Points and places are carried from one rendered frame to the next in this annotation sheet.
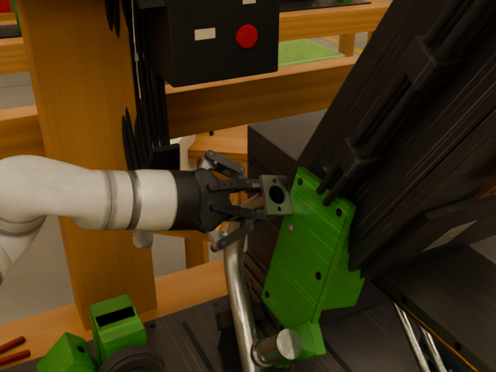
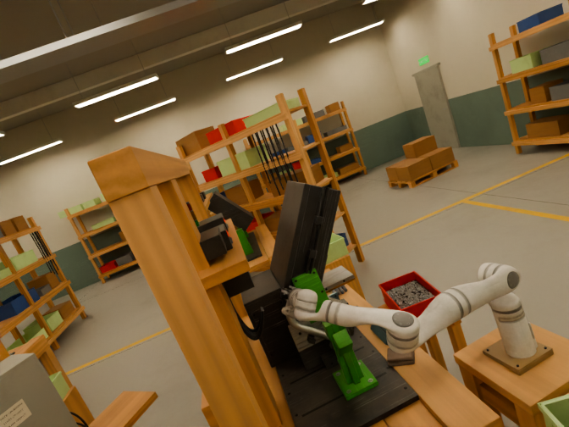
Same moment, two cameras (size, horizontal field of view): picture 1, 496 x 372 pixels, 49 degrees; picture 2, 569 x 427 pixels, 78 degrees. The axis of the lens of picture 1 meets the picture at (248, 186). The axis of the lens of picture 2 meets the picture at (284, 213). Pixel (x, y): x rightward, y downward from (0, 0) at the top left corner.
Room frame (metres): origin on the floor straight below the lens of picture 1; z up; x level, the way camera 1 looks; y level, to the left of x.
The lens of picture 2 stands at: (0.10, 1.26, 1.84)
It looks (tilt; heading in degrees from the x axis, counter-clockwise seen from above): 11 degrees down; 289
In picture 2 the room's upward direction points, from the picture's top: 22 degrees counter-clockwise
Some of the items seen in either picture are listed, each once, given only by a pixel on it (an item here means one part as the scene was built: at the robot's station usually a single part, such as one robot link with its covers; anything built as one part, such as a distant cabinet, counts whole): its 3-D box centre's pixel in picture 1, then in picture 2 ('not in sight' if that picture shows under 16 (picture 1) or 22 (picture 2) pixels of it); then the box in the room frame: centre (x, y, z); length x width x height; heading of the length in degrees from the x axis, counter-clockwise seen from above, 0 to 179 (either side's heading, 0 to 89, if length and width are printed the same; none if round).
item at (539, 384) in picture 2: not in sight; (523, 359); (-0.11, 0.08, 0.83); 0.32 x 0.32 x 0.04; 31
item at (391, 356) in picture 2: not in sight; (400, 355); (0.29, 0.07, 0.91); 0.10 x 0.08 x 0.03; 175
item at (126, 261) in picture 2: not in sight; (135, 224); (6.96, -6.58, 1.12); 3.22 x 0.55 x 2.23; 25
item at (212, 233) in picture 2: not in sight; (213, 243); (0.75, 0.22, 1.59); 0.15 x 0.07 x 0.07; 117
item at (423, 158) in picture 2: not in sight; (417, 160); (-0.40, -6.63, 0.37); 1.20 x 0.80 x 0.74; 33
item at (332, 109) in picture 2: not in sight; (303, 158); (2.39, -8.69, 1.12); 3.16 x 0.54 x 2.24; 25
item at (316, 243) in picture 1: (323, 250); (311, 292); (0.60, -0.10, 1.17); 0.13 x 0.12 x 0.20; 117
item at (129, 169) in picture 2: not in sight; (165, 170); (0.95, 0.00, 1.89); 1.50 x 0.09 x 0.09; 117
